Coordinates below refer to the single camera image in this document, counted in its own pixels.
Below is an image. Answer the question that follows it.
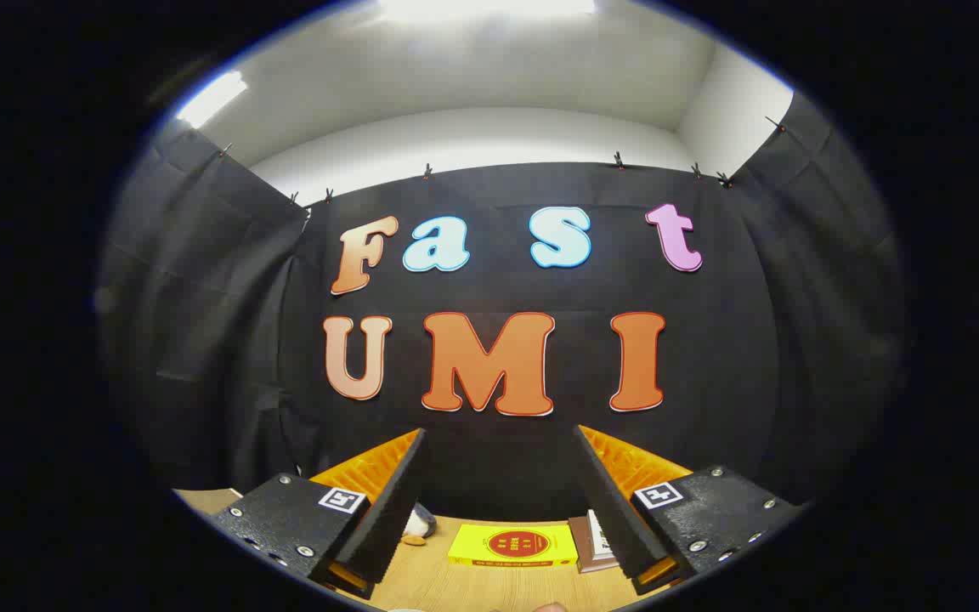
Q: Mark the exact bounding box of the yellow book with red circle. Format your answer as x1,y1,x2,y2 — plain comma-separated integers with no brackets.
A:
447,523,580,569

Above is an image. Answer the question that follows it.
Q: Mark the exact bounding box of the ceiling light panel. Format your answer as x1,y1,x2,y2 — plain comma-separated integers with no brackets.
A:
377,0,599,24
173,71,250,130

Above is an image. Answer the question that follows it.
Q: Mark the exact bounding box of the penguin plush toy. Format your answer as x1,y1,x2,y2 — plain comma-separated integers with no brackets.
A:
402,501,438,547

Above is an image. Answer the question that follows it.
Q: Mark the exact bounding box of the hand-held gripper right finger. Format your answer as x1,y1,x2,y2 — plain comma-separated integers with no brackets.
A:
573,423,806,596

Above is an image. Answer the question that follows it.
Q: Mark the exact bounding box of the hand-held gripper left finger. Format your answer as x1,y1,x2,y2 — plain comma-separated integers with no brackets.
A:
209,428,433,600

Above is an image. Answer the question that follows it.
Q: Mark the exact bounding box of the white cover book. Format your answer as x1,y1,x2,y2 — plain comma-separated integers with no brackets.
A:
586,508,618,562

